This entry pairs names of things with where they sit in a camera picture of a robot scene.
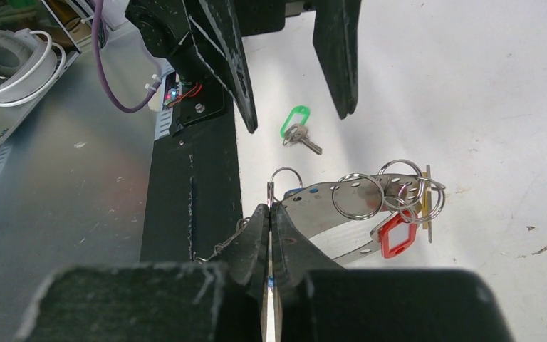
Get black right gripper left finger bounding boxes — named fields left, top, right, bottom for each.
left=14, top=204, right=269, bottom=341

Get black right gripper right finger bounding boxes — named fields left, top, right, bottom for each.
left=271, top=204, right=513, bottom=341

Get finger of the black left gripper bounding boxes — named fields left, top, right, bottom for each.
left=125, top=0, right=258, bottom=133
left=313, top=0, right=361, bottom=120

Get red tag key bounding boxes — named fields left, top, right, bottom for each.
left=376, top=214, right=418, bottom=259

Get yellow tag key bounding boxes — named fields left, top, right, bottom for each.
left=422, top=180, right=433, bottom=244

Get large blue tag keys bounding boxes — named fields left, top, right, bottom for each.
left=283, top=187, right=318, bottom=199

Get green tag key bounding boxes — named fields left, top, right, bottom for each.
left=280, top=105, right=323, bottom=155

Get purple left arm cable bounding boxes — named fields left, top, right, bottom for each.
left=91, top=0, right=164, bottom=115

